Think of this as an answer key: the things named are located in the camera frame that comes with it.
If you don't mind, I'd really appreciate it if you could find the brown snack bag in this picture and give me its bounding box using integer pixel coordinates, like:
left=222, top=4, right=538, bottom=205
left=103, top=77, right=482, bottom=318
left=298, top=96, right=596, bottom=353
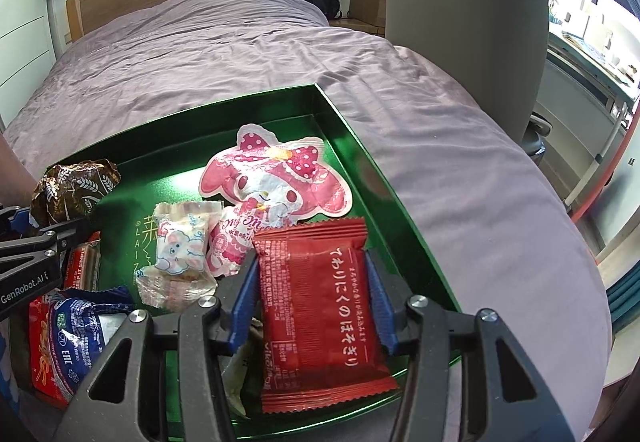
left=30, top=159, right=122, bottom=229

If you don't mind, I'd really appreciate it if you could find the white wardrobe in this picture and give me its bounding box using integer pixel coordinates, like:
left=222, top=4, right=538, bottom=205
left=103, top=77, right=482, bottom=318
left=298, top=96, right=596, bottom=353
left=0, top=0, right=56, bottom=123

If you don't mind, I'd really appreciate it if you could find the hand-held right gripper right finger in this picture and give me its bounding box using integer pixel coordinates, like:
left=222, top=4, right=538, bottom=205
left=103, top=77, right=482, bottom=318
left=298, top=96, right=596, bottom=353
left=364, top=249, right=576, bottom=442

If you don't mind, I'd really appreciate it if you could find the small red snack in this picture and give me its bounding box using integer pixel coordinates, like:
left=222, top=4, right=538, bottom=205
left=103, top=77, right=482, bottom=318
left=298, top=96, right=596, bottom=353
left=65, top=232, right=102, bottom=293

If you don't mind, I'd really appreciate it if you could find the clear candy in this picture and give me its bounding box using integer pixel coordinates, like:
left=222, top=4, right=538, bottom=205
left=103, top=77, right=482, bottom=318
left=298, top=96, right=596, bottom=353
left=136, top=201, right=224, bottom=313

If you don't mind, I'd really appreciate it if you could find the tall red and white snack packet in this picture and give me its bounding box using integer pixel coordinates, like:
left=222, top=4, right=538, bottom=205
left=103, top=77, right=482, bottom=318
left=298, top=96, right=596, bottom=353
left=27, top=297, right=71, bottom=408

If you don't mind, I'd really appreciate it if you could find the blue and white snack bag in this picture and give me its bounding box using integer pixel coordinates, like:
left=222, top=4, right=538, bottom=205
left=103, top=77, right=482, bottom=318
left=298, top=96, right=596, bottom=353
left=48, top=286, right=135, bottom=390

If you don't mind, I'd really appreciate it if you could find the white desk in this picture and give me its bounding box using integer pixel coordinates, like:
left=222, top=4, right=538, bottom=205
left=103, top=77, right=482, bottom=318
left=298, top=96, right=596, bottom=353
left=545, top=30, right=640, bottom=208

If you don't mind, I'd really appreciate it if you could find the pink character-shaped snack packet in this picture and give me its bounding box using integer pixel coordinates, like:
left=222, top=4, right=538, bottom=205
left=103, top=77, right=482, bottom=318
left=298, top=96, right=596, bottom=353
left=199, top=123, right=353, bottom=278

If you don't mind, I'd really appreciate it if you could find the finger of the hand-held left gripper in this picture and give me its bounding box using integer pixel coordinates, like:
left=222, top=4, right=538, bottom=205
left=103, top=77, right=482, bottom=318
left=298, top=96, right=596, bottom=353
left=0, top=217, right=101, bottom=275
left=0, top=205, right=43, bottom=243

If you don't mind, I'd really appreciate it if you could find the green tray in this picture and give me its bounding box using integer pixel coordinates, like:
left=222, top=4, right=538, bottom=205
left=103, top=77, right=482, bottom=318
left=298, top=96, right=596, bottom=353
left=10, top=82, right=463, bottom=440

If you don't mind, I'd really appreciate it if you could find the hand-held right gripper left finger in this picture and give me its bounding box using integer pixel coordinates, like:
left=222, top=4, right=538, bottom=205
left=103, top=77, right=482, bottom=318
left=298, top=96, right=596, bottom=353
left=59, top=249, right=261, bottom=442

